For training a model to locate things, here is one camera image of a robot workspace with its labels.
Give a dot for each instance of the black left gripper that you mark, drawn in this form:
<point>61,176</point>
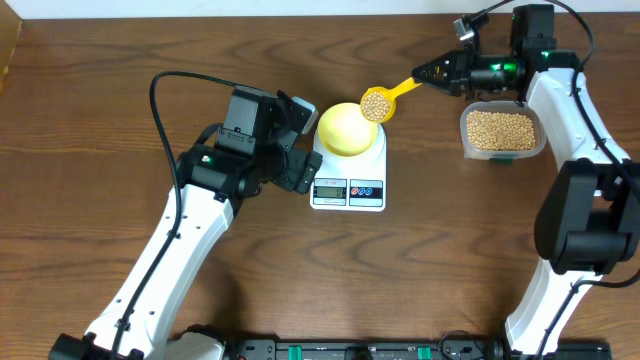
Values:
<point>301,170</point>

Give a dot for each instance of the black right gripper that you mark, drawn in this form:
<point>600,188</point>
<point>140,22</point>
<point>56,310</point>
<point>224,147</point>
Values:
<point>456,65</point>

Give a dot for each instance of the yellow bowl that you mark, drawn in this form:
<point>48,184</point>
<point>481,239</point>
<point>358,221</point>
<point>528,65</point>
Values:
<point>344,131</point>

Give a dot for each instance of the yellow measuring scoop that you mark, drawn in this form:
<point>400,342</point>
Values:
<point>393,93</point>

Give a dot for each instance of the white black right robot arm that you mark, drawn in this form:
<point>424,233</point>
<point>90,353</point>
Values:
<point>589,221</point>

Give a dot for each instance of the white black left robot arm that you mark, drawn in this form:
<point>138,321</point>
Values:
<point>228,163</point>

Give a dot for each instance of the white digital kitchen scale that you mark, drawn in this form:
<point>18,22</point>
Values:
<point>352,183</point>

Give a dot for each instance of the clear plastic container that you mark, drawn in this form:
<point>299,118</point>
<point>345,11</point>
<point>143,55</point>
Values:
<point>471,152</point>

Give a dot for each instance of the soybeans pile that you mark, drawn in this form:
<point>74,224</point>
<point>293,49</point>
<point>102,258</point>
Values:
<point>496,131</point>

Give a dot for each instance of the green tape label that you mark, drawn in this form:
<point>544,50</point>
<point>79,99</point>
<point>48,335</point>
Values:
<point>502,159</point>

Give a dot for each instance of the brown cardboard panel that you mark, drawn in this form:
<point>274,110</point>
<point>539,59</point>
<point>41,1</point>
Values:
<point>10,28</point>

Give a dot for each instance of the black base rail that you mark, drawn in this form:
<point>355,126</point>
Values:
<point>449,349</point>

